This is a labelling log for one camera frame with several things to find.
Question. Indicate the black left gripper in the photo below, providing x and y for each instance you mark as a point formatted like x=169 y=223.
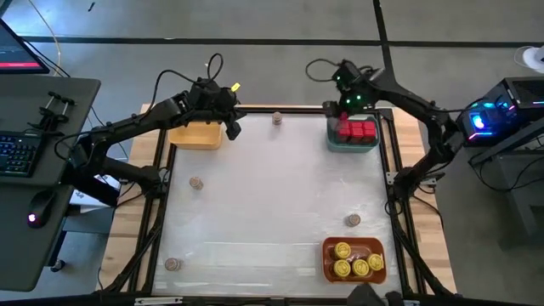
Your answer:
x=212 y=111

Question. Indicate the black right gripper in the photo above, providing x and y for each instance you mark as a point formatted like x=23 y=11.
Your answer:
x=355 y=98

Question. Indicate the yellow-lidded crunchy onion jar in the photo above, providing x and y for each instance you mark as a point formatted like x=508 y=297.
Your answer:
x=341 y=268
x=360 y=267
x=342 y=250
x=375 y=262

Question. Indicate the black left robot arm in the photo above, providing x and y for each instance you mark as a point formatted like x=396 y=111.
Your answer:
x=136 y=121

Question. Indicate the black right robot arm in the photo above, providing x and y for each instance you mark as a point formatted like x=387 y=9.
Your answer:
x=408 y=100

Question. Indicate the yellow tag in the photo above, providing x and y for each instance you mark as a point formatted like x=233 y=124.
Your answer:
x=235 y=87

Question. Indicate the yellow plastic bin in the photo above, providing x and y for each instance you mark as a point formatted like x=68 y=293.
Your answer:
x=195 y=138

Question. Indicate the teal plastic bin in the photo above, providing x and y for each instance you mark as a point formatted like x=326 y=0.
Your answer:
x=353 y=148

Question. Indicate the orange plastic bin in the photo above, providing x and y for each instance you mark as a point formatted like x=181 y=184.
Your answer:
x=361 y=248

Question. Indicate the white box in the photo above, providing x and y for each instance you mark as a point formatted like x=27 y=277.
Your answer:
x=91 y=200

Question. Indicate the black lit computer tower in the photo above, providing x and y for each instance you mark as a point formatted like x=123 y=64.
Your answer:
x=510 y=106

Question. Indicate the black clamp tool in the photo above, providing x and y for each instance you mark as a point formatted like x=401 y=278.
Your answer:
x=51 y=121

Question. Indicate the white label plate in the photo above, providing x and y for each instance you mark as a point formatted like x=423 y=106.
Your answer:
x=157 y=301
x=411 y=303

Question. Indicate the white round object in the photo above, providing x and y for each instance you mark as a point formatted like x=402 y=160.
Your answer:
x=535 y=57

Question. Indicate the black computer mouse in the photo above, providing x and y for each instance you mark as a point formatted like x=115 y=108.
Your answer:
x=40 y=208

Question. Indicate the dark equipment stand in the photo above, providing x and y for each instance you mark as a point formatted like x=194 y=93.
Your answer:
x=527 y=204

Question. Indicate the backlit black keyboard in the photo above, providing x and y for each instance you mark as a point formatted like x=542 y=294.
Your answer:
x=17 y=155

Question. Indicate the black desk caster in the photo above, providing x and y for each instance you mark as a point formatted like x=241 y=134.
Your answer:
x=57 y=265

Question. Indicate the computer monitor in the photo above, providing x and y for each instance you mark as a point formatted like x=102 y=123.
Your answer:
x=17 y=51

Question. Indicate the grey desk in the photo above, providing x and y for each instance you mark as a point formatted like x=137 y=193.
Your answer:
x=25 y=255

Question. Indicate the black aluminium table frame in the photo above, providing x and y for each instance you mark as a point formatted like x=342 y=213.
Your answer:
x=297 y=110

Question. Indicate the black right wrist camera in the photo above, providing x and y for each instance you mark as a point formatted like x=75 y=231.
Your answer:
x=346 y=72

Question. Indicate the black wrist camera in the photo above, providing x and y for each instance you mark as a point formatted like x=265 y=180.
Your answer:
x=346 y=72
x=210 y=91

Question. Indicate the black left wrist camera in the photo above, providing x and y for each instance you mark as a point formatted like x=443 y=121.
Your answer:
x=210 y=91

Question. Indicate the grey frame bracket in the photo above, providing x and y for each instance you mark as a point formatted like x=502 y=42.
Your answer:
x=427 y=182

